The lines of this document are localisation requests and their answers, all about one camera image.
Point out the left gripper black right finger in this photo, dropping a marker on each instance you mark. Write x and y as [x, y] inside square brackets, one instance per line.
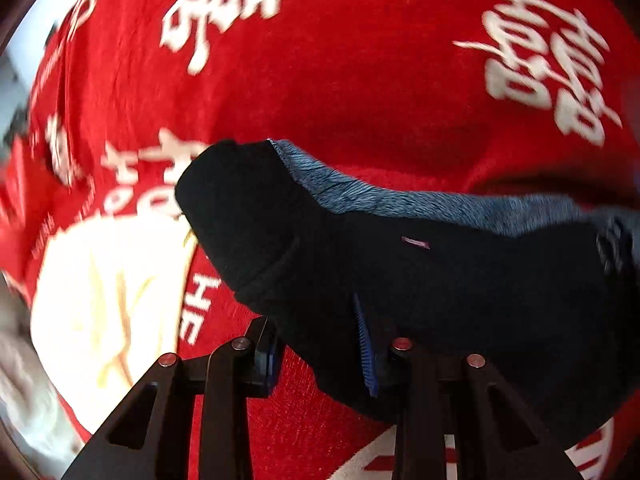
[435, 373]

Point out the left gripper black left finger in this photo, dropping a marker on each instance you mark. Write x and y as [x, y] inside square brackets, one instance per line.
[148, 435]

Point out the black pants with blue trim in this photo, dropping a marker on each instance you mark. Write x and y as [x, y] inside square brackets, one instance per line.
[546, 291]

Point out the white crumpled cloth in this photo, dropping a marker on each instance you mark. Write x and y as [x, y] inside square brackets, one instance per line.
[30, 408]

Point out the cream folded garment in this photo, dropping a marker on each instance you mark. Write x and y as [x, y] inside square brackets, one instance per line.
[107, 304]

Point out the red gift bag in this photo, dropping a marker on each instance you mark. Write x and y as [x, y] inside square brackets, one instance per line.
[27, 189]

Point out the red wedding bedspread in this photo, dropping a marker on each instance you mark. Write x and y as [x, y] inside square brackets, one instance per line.
[487, 98]

